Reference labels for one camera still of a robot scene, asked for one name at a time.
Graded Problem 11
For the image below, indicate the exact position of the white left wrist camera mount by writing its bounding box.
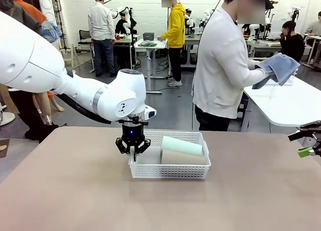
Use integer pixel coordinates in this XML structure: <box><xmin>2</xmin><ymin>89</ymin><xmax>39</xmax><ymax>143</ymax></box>
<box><xmin>144</xmin><ymin>106</ymin><xmax>157</xmax><ymax>120</ymax></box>

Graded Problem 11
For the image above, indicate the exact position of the white tower fan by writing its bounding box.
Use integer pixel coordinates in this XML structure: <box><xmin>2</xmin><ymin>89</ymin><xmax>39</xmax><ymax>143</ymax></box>
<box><xmin>37</xmin><ymin>0</ymin><xmax>62</xmax><ymax>50</ymax></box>

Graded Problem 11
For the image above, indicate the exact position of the white round floor stand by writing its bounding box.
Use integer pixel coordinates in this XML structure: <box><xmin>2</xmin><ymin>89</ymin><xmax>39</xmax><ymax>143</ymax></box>
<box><xmin>0</xmin><ymin>111</ymin><xmax>17</xmax><ymax>127</ymax></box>

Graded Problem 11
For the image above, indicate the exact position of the black office chair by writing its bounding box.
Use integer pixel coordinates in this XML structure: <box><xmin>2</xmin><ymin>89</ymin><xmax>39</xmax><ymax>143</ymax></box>
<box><xmin>78</xmin><ymin>29</ymin><xmax>93</xmax><ymax>51</ymax></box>

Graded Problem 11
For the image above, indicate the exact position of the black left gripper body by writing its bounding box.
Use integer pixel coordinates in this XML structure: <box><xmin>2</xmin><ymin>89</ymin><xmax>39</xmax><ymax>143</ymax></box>
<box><xmin>121</xmin><ymin>123</ymin><xmax>146</xmax><ymax>145</ymax></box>

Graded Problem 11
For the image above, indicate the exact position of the blue towel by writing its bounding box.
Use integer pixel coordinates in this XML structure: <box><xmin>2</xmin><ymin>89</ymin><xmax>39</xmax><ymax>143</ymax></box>
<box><xmin>251</xmin><ymin>52</ymin><xmax>301</xmax><ymax>90</ymax></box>

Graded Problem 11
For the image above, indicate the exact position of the person in black sweater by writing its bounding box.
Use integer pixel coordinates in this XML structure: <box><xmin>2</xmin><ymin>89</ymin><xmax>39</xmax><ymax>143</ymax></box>
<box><xmin>279</xmin><ymin>20</ymin><xmax>305</xmax><ymax>63</ymax></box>

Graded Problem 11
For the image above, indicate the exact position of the mannequin in orange top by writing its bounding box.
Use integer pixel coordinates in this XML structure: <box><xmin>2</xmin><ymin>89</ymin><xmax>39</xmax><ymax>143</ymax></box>
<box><xmin>11</xmin><ymin>0</ymin><xmax>49</xmax><ymax>25</ymax></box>

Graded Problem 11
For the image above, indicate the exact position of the person's right forearm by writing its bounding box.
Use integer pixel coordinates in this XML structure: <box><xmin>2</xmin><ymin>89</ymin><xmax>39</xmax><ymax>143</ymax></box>
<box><xmin>227</xmin><ymin>67</ymin><xmax>268</xmax><ymax>89</ymax></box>

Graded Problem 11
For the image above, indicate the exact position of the mannequin in dark green jacket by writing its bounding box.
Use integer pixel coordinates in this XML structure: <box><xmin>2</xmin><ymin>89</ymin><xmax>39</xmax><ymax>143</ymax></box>
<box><xmin>0</xmin><ymin>0</ymin><xmax>60</xmax><ymax>143</ymax></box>

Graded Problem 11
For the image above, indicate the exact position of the person in yellow hoodie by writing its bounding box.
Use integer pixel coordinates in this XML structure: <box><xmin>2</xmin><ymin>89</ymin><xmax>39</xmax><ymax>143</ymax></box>
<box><xmin>161</xmin><ymin>0</ymin><xmax>187</xmax><ymax>88</ymax></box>

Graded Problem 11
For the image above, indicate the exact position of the pale green cup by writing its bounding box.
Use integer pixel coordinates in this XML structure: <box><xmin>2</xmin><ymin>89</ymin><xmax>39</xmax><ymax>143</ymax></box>
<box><xmin>160</xmin><ymin>135</ymin><xmax>203</xmax><ymax>157</ymax></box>

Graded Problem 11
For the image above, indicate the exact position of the white rounded table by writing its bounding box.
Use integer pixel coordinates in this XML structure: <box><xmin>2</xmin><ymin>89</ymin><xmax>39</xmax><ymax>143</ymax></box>
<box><xmin>242</xmin><ymin>74</ymin><xmax>321</xmax><ymax>128</ymax></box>

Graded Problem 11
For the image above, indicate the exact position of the brown cup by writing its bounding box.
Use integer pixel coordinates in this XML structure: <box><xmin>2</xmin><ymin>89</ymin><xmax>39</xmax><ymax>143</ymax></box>
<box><xmin>160</xmin><ymin>149</ymin><xmax>208</xmax><ymax>165</ymax></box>

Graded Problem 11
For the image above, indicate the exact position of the white height-adjustable desk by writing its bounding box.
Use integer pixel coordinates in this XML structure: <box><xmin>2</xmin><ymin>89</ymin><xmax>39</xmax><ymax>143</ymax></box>
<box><xmin>133</xmin><ymin>38</ymin><xmax>169</xmax><ymax>94</ymax></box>

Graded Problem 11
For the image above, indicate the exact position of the person in white sweater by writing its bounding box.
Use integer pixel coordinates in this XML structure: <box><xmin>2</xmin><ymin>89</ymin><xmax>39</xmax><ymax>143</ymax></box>
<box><xmin>191</xmin><ymin>0</ymin><xmax>275</xmax><ymax>132</ymax></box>

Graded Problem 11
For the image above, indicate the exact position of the seated person in black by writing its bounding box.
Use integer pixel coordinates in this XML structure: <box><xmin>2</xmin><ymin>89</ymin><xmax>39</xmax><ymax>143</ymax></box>
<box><xmin>114</xmin><ymin>12</ymin><xmax>138</xmax><ymax>36</ymax></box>

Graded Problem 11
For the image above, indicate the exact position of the man in white shirt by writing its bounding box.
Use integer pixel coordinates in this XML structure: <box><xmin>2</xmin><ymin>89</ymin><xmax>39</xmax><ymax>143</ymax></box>
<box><xmin>87</xmin><ymin>0</ymin><xmax>116</xmax><ymax>78</ymax></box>

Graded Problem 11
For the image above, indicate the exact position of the white perforated plastic basket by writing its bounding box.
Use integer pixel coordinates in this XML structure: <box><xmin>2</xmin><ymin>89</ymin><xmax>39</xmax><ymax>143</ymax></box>
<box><xmin>128</xmin><ymin>130</ymin><xmax>212</xmax><ymax>180</ymax></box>

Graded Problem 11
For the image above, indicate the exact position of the person's left forearm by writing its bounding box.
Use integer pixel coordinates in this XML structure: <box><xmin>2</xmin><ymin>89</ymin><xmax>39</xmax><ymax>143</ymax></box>
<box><xmin>247</xmin><ymin>59</ymin><xmax>264</xmax><ymax>71</ymax></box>

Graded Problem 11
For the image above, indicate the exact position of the blue patterned garment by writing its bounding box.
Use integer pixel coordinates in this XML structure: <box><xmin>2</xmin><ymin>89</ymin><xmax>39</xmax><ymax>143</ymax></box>
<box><xmin>40</xmin><ymin>18</ymin><xmax>63</xmax><ymax>44</ymax></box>

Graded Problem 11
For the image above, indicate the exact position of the person in grey top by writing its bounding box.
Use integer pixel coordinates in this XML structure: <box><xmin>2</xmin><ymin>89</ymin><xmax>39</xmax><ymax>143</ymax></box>
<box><xmin>305</xmin><ymin>11</ymin><xmax>321</xmax><ymax>37</ymax></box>

